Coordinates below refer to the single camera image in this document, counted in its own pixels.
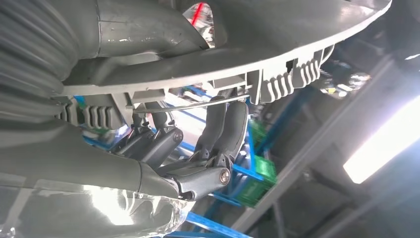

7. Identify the blue metal shelf rack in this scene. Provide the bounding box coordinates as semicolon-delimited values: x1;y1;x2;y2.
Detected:
73;83;315;238

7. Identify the red barrier tape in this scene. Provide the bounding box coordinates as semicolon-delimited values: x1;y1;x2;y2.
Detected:
191;2;206;26

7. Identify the green plastic crate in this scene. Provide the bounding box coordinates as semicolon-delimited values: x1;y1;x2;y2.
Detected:
249;119;267;146
235;155;278;208

